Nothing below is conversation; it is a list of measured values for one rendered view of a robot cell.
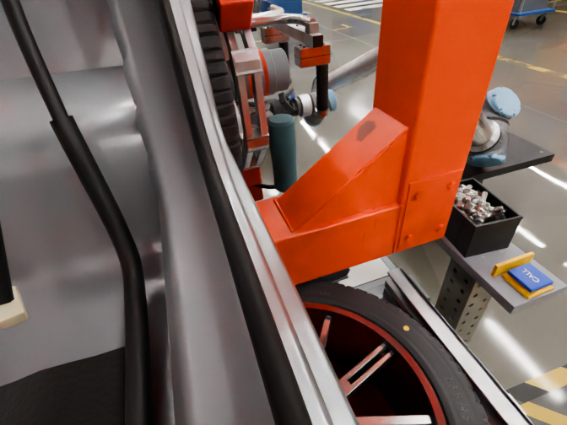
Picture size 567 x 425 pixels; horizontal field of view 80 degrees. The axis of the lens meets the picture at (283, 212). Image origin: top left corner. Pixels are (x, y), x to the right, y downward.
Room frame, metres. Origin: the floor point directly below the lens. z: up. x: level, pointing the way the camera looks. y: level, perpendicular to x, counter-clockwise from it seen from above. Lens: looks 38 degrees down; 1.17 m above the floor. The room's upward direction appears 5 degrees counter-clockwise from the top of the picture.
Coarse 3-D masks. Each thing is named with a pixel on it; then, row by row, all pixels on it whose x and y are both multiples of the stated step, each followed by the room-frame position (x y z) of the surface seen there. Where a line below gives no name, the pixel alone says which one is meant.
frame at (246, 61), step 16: (224, 32) 0.92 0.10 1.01; (240, 32) 0.93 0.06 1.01; (256, 48) 0.87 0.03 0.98; (240, 64) 0.84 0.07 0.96; (256, 64) 0.85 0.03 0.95; (240, 80) 0.84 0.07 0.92; (256, 80) 0.85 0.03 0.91; (240, 96) 0.84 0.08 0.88; (256, 96) 0.85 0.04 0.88; (240, 112) 0.86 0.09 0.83; (256, 112) 0.87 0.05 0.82; (240, 128) 1.22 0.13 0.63; (256, 128) 0.87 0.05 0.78; (256, 144) 0.84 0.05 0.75; (256, 160) 0.96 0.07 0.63
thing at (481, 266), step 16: (448, 240) 0.70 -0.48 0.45; (480, 256) 0.63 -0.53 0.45; (496, 256) 0.62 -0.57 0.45; (512, 256) 0.62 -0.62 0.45; (480, 272) 0.57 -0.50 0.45; (544, 272) 0.55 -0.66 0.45; (496, 288) 0.52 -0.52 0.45; (512, 288) 0.51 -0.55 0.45; (560, 288) 0.50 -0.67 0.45; (512, 304) 0.47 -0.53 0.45; (528, 304) 0.47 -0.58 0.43
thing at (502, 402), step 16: (400, 272) 0.65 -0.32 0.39; (384, 288) 0.67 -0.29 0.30; (400, 288) 0.59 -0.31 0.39; (416, 288) 0.59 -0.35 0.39; (400, 304) 0.59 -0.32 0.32; (416, 304) 0.54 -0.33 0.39; (432, 304) 0.53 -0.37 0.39; (432, 320) 0.48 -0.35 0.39; (448, 336) 0.44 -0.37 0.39; (464, 352) 0.39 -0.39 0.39; (464, 368) 0.36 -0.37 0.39; (480, 368) 0.36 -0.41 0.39; (480, 384) 0.32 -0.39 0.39; (496, 384) 0.32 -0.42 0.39; (480, 400) 0.31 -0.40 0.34; (496, 400) 0.29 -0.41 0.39; (512, 400) 0.28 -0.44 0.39; (496, 416) 0.28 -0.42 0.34; (512, 416) 0.25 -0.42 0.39
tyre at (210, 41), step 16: (192, 0) 0.86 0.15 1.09; (208, 0) 0.88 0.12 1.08; (208, 16) 0.84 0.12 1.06; (208, 32) 0.82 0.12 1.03; (208, 48) 0.80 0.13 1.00; (208, 64) 0.79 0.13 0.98; (224, 64) 0.80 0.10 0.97; (224, 80) 0.78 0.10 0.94; (224, 96) 0.77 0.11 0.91; (224, 112) 0.77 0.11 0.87; (224, 128) 0.77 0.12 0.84; (240, 144) 0.80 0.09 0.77; (240, 160) 0.81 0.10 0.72
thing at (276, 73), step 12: (264, 48) 1.14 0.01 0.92; (264, 60) 1.08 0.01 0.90; (276, 60) 1.10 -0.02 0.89; (264, 72) 1.07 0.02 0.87; (276, 72) 1.08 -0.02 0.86; (288, 72) 1.09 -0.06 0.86; (264, 84) 1.06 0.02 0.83; (276, 84) 1.08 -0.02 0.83; (288, 84) 1.10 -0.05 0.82; (252, 96) 1.07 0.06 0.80
